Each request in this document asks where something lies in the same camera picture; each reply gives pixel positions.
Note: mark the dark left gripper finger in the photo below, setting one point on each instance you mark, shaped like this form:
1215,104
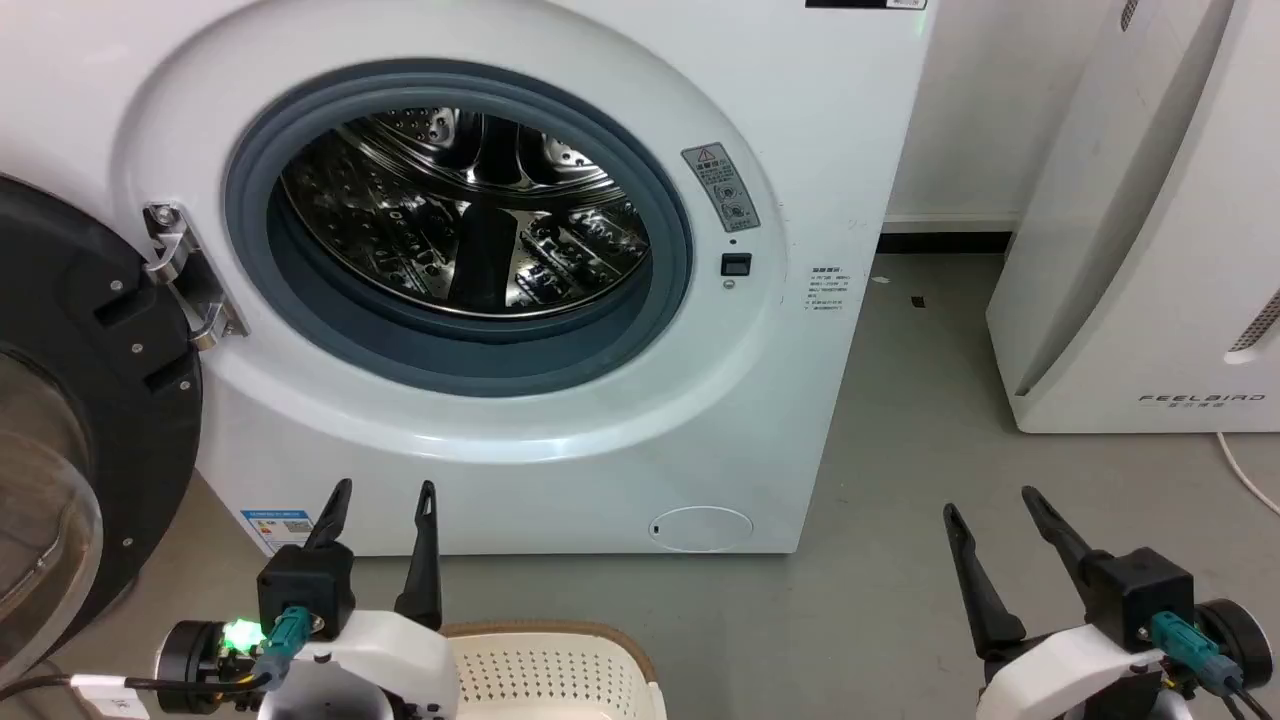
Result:
330,518
423,570

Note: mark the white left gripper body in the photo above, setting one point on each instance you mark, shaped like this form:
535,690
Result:
380,665

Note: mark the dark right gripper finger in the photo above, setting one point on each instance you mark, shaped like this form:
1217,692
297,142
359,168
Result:
1060,540
980,590

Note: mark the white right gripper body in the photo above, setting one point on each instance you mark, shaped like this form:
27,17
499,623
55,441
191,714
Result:
1070,675

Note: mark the black washing machine door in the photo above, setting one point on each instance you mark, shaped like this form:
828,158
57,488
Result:
110,400

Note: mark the silver metal door hinge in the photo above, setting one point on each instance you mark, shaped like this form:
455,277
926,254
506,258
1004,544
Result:
185,270

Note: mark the stainless steel washing machine drum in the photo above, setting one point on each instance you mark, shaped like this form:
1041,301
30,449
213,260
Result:
460,210

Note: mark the blue white energy label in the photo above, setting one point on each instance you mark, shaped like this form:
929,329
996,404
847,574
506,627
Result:
278,528

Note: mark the cream perforated laundry basket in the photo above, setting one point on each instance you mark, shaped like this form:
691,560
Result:
550,675

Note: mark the white front-load washing machine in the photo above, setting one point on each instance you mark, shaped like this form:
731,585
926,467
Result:
600,470

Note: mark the grey rubber door gasket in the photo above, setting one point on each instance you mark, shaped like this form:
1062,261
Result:
470,355

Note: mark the round white filter cover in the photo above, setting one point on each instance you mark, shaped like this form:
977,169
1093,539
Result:
700,528

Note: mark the white Feelbird appliance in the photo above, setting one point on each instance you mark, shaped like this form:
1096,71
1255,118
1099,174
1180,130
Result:
1150,250

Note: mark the small printed text label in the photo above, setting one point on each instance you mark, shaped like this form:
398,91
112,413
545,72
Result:
828,289

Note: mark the black door latch socket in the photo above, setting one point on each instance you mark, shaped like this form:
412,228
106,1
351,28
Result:
736,264

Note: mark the grey warning sticker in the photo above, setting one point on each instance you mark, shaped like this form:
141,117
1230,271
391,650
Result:
722,187

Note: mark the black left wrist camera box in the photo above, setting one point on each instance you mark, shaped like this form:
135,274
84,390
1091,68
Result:
305,590

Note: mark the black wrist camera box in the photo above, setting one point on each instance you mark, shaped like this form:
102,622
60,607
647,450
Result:
305,590
1142,595

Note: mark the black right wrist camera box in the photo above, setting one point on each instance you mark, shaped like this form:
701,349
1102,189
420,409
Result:
1142,595

